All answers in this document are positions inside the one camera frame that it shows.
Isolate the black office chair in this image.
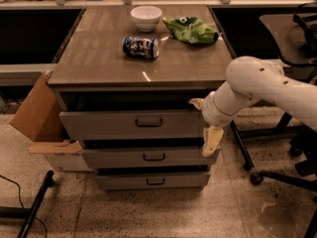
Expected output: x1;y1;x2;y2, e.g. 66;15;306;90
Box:
249;2;317;238

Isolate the brown cardboard box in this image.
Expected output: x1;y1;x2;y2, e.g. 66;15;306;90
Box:
10;71;90;172

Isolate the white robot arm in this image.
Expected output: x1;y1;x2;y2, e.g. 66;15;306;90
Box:
189;57;317;157

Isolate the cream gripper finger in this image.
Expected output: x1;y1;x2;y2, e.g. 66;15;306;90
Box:
202;126;224;157
188;98;203;110

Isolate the white ceramic bowl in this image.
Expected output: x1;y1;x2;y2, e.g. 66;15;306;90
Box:
130;6;162;32

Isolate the grey drawer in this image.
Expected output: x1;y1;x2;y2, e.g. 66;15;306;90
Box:
81;147;220;170
59;110;206;141
95;172;210;190

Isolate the grey bottom drawer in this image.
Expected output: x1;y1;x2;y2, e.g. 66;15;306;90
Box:
95;172;210;190

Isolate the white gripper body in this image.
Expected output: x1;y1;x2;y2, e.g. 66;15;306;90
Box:
202;91;238;127

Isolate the black floor cable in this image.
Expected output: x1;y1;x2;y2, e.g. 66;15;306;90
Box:
0;175;49;238

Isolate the black table leg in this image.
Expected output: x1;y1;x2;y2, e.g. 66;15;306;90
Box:
230;121;254;171

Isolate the grey drawer cabinet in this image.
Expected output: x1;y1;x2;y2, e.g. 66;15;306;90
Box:
49;6;231;176

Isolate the grey top drawer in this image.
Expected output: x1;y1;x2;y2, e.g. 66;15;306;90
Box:
59;110;206;141

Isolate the blue soda can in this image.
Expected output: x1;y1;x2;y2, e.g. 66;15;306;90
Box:
122;36;159;60

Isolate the grey middle drawer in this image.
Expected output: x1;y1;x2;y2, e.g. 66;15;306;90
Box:
81;147;220;170

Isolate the green chip bag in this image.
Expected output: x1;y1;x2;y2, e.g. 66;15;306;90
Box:
162;17;219;45

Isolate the black stand leg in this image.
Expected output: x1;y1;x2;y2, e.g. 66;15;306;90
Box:
0;171;53;238

